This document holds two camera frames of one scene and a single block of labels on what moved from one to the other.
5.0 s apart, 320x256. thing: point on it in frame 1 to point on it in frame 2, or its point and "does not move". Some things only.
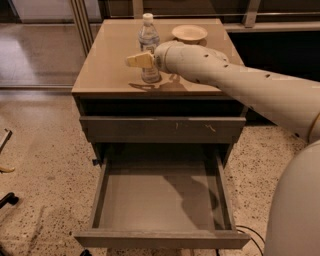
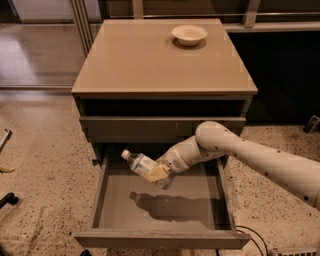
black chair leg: [9, 198] does not move
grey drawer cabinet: [119, 109] does not move
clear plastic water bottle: [149, 39] to [142, 163]
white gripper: [158, 60] to [173, 159]
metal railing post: [83, 25] does not move
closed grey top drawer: [163, 129] does not move
